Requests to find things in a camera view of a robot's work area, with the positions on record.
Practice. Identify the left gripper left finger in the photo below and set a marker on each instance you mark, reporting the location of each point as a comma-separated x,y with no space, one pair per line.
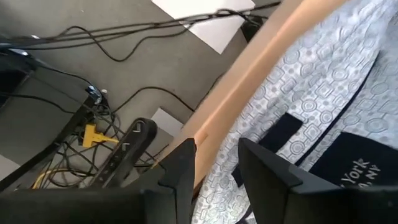
174,193

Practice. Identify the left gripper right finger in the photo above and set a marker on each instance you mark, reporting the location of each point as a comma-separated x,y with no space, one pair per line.
267,186

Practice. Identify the light blue patterned shirt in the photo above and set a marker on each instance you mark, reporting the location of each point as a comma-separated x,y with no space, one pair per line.
311,77

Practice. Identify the black power strip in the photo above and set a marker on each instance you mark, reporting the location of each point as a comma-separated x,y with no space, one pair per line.
124,152

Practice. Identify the small white sheet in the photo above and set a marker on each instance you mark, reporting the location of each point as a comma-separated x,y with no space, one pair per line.
168,123

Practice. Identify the black table foot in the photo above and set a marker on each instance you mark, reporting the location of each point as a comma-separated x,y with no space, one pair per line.
252,29

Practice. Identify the grey desk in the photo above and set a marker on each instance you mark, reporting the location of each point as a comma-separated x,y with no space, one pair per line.
31,124

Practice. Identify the white paper sheet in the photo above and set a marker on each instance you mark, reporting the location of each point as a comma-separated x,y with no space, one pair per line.
217,28

